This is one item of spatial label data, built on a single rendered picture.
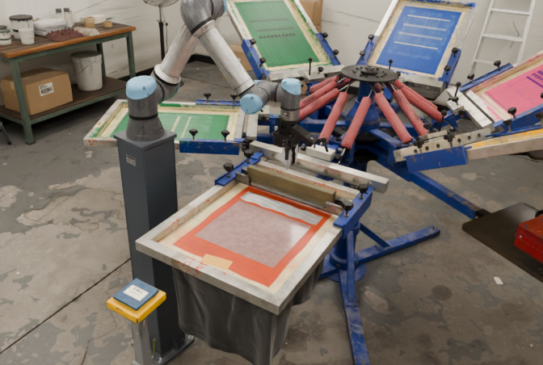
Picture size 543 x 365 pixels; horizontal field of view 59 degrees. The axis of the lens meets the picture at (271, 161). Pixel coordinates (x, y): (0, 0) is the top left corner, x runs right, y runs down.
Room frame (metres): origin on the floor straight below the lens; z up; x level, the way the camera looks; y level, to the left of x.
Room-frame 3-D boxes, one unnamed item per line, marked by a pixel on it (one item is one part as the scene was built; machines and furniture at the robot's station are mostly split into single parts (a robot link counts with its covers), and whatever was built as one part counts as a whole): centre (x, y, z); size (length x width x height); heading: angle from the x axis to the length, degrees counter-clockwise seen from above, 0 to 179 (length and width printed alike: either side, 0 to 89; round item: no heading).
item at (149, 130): (1.81, 0.53, 1.25); 0.15 x 0.15 x 0.10
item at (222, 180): (1.91, 0.15, 0.98); 0.30 x 0.05 x 0.07; 151
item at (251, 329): (1.31, 0.16, 0.74); 0.45 x 0.03 x 0.43; 61
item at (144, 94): (1.82, 0.53, 1.37); 0.13 x 0.12 x 0.14; 161
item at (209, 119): (2.48, 0.41, 1.05); 1.08 x 0.61 x 0.23; 91
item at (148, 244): (1.57, 0.02, 0.97); 0.79 x 0.58 x 0.04; 151
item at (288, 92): (1.76, -0.06, 1.42); 0.09 x 0.08 x 0.11; 71
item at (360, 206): (1.64, -0.34, 0.98); 0.30 x 0.05 x 0.07; 151
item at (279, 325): (1.42, -0.13, 0.74); 0.46 x 0.04 x 0.42; 151
